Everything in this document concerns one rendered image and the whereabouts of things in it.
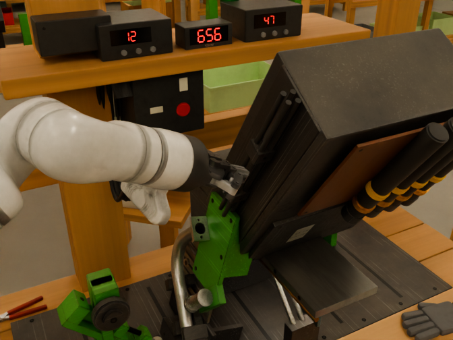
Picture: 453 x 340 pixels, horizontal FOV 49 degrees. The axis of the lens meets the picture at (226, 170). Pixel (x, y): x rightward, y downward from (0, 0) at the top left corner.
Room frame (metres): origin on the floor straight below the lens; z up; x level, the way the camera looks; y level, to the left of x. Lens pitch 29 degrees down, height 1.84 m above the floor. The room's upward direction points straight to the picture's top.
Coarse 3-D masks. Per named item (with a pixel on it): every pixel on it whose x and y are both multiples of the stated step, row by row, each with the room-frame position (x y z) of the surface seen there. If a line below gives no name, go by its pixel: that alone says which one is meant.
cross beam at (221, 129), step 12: (204, 120) 1.33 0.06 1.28; (216, 120) 1.34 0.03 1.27; (228, 120) 1.35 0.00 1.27; (240, 120) 1.37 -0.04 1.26; (192, 132) 1.30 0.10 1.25; (204, 132) 1.32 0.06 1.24; (216, 132) 1.34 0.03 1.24; (228, 132) 1.35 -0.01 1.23; (204, 144) 1.32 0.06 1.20; (216, 144) 1.34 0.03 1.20; (228, 144) 1.35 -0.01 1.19; (36, 180) 1.10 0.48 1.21; (48, 180) 1.11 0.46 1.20
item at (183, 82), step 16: (144, 80) 1.04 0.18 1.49; (160, 80) 1.06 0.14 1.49; (176, 80) 1.07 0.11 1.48; (192, 80) 1.09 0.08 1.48; (128, 96) 1.06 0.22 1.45; (144, 96) 1.04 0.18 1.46; (160, 96) 1.06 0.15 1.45; (176, 96) 1.07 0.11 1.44; (192, 96) 1.09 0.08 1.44; (128, 112) 1.07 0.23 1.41; (144, 112) 1.04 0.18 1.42; (160, 112) 1.05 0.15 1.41; (176, 112) 1.07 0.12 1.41; (192, 112) 1.09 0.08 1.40; (176, 128) 1.07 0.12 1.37; (192, 128) 1.09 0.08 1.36
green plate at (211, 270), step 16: (208, 208) 0.93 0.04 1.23; (224, 208) 0.88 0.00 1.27; (208, 224) 0.91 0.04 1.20; (224, 224) 0.86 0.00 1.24; (224, 240) 0.85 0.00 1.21; (208, 256) 0.88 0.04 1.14; (224, 256) 0.83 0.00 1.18; (240, 256) 0.86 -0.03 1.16; (208, 272) 0.86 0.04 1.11; (224, 272) 0.83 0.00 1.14; (240, 272) 0.86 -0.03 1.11
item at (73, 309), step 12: (72, 300) 0.74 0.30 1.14; (84, 300) 0.75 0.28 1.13; (60, 312) 0.73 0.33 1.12; (72, 312) 0.71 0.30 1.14; (84, 312) 0.72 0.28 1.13; (72, 324) 0.71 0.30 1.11; (84, 324) 0.73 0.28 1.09; (96, 336) 0.73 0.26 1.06; (120, 336) 0.75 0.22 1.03; (132, 336) 0.79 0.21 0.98; (144, 336) 0.78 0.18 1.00
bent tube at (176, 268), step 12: (204, 216) 0.93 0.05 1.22; (192, 228) 0.89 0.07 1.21; (204, 228) 0.91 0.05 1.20; (180, 240) 0.93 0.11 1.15; (204, 240) 0.88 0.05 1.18; (180, 252) 0.94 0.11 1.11; (180, 264) 0.93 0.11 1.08; (180, 276) 0.91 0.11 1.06; (180, 288) 0.89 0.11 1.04; (180, 300) 0.87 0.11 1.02; (180, 312) 0.85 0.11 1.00; (180, 324) 0.83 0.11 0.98; (192, 324) 0.83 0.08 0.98
